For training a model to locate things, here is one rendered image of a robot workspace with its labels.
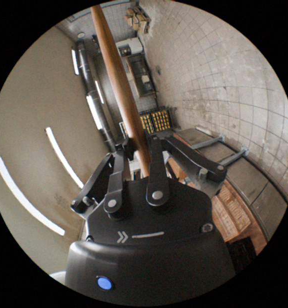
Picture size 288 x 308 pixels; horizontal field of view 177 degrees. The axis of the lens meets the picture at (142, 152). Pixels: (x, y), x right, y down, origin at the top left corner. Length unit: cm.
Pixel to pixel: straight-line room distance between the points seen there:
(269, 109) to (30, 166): 261
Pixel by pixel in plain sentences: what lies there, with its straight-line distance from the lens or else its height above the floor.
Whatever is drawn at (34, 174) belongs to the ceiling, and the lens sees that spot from 150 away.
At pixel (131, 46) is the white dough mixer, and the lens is 506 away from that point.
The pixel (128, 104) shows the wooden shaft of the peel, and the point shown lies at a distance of 16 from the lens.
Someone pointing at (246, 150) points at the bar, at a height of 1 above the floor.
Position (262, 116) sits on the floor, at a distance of 124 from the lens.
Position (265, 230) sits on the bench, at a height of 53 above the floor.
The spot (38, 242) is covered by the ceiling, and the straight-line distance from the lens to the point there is 156.
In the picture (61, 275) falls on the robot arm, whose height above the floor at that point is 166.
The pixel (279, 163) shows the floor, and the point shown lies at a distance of 128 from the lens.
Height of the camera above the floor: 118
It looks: 4 degrees up
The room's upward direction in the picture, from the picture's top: 106 degrees counter-clockwise
